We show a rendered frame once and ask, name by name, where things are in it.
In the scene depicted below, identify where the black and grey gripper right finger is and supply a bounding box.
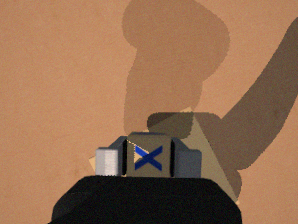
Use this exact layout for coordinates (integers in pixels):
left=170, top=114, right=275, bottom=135
left=170, top=137, right=202, bottom=178

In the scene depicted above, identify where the tan flat mat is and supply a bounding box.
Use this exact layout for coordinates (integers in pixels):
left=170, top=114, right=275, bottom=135
left=142, top=106, right=240, bottom=205

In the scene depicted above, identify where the brown block with blue letter x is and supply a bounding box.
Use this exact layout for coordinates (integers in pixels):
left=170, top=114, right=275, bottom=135
left=126, top=132, right=171, bottom=177

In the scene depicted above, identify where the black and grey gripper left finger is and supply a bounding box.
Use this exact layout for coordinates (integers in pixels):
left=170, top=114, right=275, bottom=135
left=95, top=136, right=127, bottom=176

